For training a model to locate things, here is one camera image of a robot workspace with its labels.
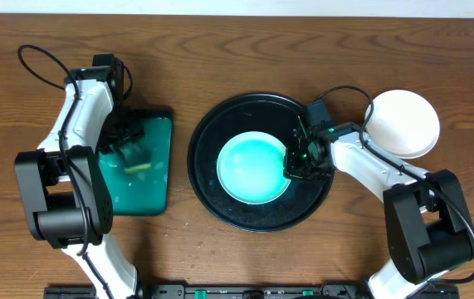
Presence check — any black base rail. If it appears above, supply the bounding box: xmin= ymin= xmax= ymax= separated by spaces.
xmin=43 ymin=282 xmax=460 ymax=299

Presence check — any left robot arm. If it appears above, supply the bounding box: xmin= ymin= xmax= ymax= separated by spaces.
xmin=14 ymin=54 xmax=145 ymax=298

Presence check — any white plate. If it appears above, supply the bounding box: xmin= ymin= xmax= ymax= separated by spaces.
xmin=364 ymin=90 xmax=440 ymax=159

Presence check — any black rectangular sponge tray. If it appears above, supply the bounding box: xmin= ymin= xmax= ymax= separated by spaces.
xmin=97 ymin=109 xmax=173 ymax=217

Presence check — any round black tray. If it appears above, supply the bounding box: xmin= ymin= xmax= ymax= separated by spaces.
xmin=188 ymin=93 xmax=335 ymax=232

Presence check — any mint plate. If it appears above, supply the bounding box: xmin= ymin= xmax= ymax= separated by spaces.
xmin=217 ymin=131 xmax=291 ymax=205

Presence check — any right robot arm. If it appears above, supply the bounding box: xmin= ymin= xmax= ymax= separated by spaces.
xmin=284 ymin=123 xmax=474 ymax=298

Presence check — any yellow green sponge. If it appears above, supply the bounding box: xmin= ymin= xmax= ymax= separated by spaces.
xmin=119 ymin=144 xmax=151 ymax=174

